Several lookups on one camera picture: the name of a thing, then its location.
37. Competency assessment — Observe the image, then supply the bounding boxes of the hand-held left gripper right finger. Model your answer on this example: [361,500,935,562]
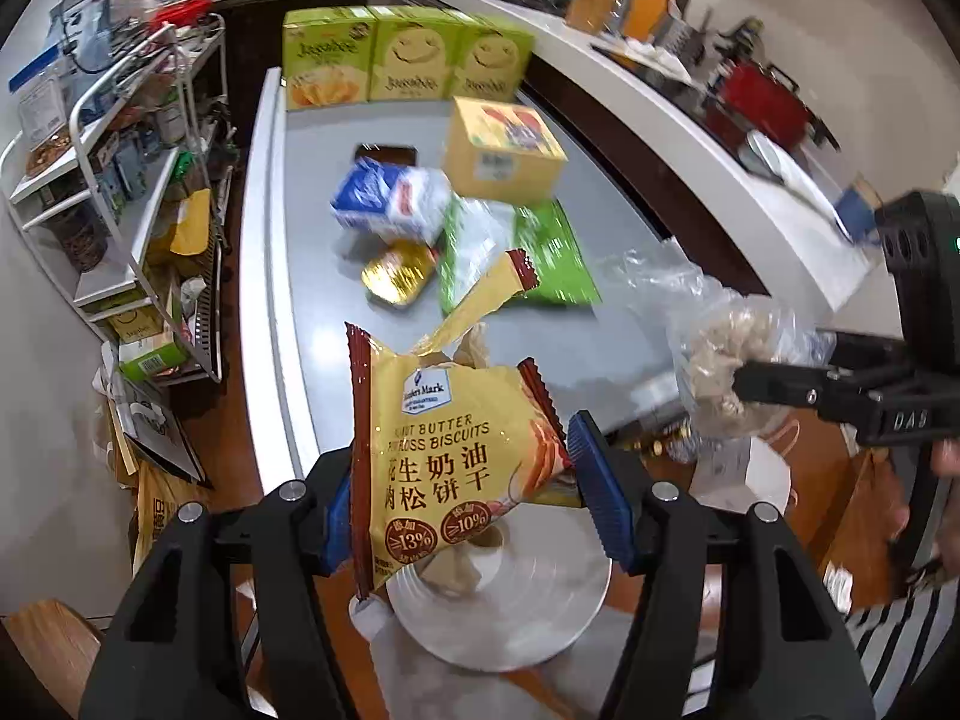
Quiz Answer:
[566,411,878,720]

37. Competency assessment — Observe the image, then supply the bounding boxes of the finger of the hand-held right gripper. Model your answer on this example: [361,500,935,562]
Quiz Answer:
[814,328,914,377]
[731,358,878,425]

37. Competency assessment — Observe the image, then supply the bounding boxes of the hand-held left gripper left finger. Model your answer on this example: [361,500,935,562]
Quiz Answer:
[79,450,361,720]

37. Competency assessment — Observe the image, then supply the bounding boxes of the clear plastic bag with crumbs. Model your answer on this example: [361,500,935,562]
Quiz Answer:
[596,240,837,437]

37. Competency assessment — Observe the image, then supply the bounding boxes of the yellow biscuit packet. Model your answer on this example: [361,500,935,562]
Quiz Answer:
[345,322,582,605]

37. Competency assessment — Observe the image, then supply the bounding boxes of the dark brown plastic tray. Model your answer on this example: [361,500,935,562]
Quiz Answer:
[352,142,418,166]

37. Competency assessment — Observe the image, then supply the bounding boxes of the blue cup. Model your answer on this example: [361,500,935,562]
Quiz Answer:
[836,187,887,242]

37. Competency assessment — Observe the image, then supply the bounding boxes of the brown paper bag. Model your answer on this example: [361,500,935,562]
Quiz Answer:
[817,450,912,608]

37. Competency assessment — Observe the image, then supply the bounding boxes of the white plate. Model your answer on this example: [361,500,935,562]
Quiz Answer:
[739,131,837,220]

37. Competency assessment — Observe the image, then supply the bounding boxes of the yellow bag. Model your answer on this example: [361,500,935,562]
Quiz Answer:
[133,465,197,572]

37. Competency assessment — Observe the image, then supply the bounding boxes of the yellow brown empty wrapper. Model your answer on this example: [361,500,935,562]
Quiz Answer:
[409,249,541,357]

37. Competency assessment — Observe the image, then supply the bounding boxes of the red pot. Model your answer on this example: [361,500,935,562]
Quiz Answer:
[705,64,817,152]

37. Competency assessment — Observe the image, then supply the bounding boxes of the green plastic bag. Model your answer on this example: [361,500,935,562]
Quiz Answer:
[439,195,601,316]

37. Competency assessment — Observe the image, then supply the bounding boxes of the gold foil packet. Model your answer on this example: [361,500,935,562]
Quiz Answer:
[361,240,440,308]

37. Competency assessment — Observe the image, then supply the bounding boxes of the striped garment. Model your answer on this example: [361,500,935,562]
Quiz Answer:
[846,577,960,720]

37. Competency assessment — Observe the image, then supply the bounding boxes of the blue white packet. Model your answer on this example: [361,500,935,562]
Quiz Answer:
[330,161,452,245]

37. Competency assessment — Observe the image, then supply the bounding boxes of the wooden stool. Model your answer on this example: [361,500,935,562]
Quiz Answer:
[0,600,104,720]

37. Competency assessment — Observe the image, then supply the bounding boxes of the yellow cardboard box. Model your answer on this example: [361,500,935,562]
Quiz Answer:
[442,96,569,203]

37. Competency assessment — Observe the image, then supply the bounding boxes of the orange box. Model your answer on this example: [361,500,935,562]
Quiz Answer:
[566,0,670,44]

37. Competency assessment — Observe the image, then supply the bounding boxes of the white metal storage rack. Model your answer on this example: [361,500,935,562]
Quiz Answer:
[0,11,230,387]

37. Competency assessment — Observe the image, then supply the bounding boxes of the green snack box smiling face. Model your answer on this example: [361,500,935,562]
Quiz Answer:
[367,6,470,102]
[454,13,535,102]

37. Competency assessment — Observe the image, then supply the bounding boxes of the green snack box fries picture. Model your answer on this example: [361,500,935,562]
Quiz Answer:
[283,7,378,112]

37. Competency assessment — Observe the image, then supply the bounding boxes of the clear container with blue lid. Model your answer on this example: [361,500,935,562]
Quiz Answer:
[7,45,70,155]

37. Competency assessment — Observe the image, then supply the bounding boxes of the red plastic item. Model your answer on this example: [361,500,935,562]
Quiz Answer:
[148,0,216,29]

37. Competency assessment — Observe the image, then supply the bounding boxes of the blue snack bag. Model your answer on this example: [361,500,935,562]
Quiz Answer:
[49,0,115,65]

